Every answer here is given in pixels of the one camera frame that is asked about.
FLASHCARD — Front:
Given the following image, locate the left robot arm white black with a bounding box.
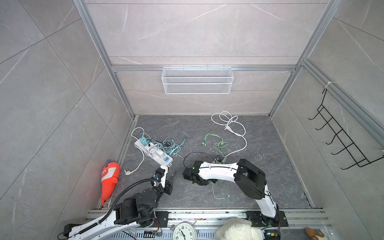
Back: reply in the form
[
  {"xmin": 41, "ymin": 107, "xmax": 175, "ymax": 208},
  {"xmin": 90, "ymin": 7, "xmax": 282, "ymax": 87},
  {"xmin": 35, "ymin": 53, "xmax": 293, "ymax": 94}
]
[{"xmin": 57, "ymin": 166, "xmax": 176, "ymax": 240}]

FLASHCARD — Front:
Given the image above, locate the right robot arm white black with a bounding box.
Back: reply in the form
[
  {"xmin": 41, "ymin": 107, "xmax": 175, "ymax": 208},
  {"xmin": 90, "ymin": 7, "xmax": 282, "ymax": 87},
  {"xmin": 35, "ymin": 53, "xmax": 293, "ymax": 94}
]
[{"xmin": 183, "ymin": 159, "xmax": 280, "ymax": 227}]

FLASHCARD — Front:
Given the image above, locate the white cable of purple strip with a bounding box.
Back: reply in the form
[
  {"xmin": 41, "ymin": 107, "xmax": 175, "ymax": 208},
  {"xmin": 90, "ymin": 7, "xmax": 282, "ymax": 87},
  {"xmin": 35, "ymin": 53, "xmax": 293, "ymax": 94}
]
[{"xmin": 210, "ymin": 111, "xmax": 248, "ymax": 158}]

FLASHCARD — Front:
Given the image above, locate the black wire hook rack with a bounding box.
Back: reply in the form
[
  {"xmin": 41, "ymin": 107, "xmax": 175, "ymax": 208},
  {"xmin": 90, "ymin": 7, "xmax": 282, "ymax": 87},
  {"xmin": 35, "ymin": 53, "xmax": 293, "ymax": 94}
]
[{"xmin": 308, "ymin": 89, "xmax": 384, "ymax": 171}]

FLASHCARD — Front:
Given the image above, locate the teal charger cable bundle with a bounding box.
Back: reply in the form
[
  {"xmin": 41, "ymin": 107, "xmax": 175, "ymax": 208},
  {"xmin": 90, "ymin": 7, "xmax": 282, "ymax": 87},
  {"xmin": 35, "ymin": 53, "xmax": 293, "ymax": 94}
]
[{"xmin": 149, "ymin": 133, "xmax": 189, "ymax": 157}]

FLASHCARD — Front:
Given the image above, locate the white plush toy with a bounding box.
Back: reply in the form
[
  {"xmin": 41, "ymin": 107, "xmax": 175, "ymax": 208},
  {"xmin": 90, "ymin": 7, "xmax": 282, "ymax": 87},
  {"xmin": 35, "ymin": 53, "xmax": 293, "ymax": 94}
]
[{"xmin": 215, "ymin": 218, "xmax": 264, "ymax": 240}]

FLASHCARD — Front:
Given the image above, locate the white analog clock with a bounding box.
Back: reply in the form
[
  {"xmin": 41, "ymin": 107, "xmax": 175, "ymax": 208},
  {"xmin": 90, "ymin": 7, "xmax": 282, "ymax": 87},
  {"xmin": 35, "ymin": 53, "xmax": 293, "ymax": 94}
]
[{"xmin": 173, "ymin": 222, "xmax": 198, "ymax": 240}]

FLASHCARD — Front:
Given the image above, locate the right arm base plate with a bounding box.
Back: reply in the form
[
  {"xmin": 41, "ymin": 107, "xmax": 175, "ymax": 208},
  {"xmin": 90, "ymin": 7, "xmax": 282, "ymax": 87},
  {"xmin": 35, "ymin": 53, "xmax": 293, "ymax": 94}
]
[{"xmin": 245, "ymin": 210, "xmax": 289, "ymax": 228}]

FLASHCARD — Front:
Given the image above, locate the white multicolour power strip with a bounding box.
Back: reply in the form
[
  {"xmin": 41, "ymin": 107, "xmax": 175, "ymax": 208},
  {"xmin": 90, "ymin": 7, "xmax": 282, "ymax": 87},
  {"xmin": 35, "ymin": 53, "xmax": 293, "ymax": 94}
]
[{"xmin": 135, "ymin": 139, "xmax": 173, "ymax": 167}]

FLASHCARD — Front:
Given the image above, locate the brown plush toy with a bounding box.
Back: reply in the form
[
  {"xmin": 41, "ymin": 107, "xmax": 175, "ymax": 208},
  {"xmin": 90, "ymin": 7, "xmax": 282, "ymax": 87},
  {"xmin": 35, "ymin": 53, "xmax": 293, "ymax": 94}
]
[{"xmin": 306, "ymin": 227, "xmax": 326, "ymax": 240}]

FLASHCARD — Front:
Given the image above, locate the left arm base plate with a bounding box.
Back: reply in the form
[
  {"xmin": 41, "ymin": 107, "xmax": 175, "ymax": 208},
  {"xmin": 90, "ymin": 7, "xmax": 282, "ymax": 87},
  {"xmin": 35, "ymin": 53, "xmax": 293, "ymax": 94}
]
[{"xmin": 150, "ymin": 210, "xmax": 170, "ymax": 228}]

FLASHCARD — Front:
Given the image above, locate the white wire mesh basket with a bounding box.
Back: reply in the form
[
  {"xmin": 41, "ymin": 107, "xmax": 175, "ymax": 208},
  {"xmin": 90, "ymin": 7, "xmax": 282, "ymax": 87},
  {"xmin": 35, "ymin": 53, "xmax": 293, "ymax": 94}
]
[{"xmin": 162, "ymin": 67, "xmax": 234, "ymax": 95}]

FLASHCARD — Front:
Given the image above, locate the white power strip cable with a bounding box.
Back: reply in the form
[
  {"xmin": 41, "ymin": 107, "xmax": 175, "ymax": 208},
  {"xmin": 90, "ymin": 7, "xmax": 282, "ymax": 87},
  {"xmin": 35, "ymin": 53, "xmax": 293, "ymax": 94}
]
[{"xmin": 124, "ymin": 127, "xmax": 146, "ymax": 176}]

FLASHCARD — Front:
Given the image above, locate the aluminium front rail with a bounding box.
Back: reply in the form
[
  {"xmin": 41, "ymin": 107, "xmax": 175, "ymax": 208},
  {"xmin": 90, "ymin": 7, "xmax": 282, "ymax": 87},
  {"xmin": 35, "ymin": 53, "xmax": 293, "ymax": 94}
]
[{"xmin": 90, "ymin": 209, "xmax": 338, "ymax": 240}]

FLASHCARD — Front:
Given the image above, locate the red toy vacuum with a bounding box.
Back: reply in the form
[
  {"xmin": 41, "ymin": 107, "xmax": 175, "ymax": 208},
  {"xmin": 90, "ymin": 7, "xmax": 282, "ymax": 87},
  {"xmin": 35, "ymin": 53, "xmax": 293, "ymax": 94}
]
[{"xmin": 101, "ymin": 162, "xmax": 121, "ymax": 206}]

